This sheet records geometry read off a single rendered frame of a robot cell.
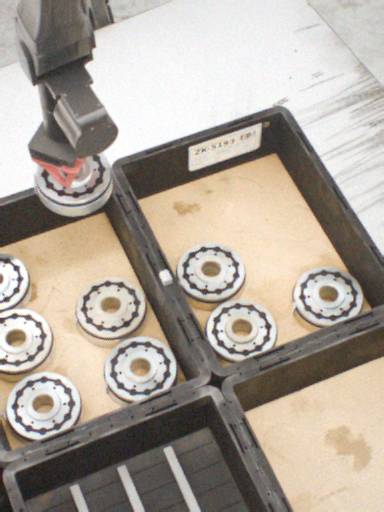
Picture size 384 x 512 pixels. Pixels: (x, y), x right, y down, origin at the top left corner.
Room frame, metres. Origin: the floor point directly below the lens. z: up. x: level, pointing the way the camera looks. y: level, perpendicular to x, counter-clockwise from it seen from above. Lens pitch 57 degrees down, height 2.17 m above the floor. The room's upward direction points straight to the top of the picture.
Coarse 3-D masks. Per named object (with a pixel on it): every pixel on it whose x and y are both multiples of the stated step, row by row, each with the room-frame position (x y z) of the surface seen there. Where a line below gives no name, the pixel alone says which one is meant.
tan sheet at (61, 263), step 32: (96, 224) 0.93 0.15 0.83; (32, 256) 0.87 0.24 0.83; (64, 256) 0.87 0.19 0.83; (96, 256) 0.87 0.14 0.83; (32, 288) 0.81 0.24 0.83; (64, 288) 0.81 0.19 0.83; (64, 320) 0.76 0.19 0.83; (64, 352) 0.70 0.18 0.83; (96, 352) 0.70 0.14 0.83; (0, 384) 0.65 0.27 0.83; (96, 384) 0.65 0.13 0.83; (0, 416) 0.60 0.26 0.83; (96, 416) 0.60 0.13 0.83
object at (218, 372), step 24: (240, 120) 1.06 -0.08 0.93; (288, 120) 1.06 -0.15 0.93; (168, 144) 1.01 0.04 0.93; (120, 168) 0.96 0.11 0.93; (336, 192) 0.93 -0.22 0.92; (144, 216) 0.88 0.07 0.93; (168, 264) 0.79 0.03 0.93; (192, 312) 0.71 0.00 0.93; (312, 336) 0.68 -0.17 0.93; (216, 360) 0.64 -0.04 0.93; (264, 360) 0.64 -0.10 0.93
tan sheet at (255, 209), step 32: (256, 160) 1.06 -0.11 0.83; (192, 192) 0.99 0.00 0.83; (224, 192) 0.99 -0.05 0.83; (256, 192) 0.99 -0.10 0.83; (288, 192) 0.99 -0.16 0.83; (160, 224) 0.93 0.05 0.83; (192, 224) 0.93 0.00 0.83; (224, 224) 0.93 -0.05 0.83; (256, 224) 0.93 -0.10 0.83; (288, 224) 0.93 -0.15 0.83; (256, 256) 0.87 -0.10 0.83; (288, 256) 0.87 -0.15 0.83; (320, 256) 0.87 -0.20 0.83; (256, 288) 0.81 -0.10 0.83; (288, 288) 0.81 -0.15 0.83; (288, 320) 0.76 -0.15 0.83
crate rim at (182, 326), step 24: (24, 192) 0.92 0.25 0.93; (120, 192) 0.92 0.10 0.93; (144, 240) 0.83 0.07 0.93; (168, 288) 0.75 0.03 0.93; (192, 336) 0.68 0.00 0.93; (192, 384) 0.60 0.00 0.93; (120, 408) 0.57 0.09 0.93; (144, 408) 0.57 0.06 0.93; (72, 432) 0.54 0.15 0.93; (0, 456) 0.50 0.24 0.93; (24, 456) 0.50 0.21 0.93
